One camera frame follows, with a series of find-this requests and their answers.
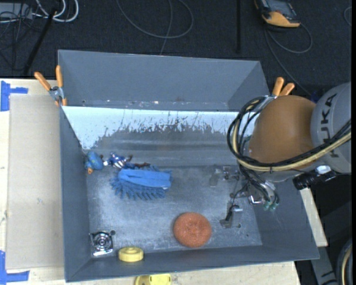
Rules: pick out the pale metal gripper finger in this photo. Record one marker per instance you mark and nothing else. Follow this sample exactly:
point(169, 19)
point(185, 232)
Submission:
point(232, 218)
point(230, 173)

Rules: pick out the orange round scouring pad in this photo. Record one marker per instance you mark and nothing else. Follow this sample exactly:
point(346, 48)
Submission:
point(192, 229)

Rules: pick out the blue fringed duster cloth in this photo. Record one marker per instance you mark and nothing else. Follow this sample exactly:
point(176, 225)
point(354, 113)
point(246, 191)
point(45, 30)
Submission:
point(142, 181)

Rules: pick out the yellow round disc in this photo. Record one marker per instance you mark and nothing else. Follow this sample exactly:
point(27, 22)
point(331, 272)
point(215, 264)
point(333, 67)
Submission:
point(131, 254)

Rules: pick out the blue and red toy figure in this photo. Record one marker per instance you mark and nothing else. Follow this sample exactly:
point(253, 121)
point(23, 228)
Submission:
point(118, 161)

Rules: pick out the grey metal bin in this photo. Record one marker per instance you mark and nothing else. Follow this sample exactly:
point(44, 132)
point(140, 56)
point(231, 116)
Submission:
point(154, 79)

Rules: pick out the shiny square metal holder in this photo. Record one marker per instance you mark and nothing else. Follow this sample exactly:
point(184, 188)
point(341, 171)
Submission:
point(101, 243)

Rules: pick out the blue toy bird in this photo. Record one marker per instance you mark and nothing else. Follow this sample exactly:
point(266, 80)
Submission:
point(94, 161)

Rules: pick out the pale wood flat board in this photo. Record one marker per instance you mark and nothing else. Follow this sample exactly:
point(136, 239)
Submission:
point(32, 174)

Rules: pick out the black cylinder on white bracket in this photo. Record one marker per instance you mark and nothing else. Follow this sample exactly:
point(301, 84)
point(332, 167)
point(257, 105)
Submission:
point(307, 180)

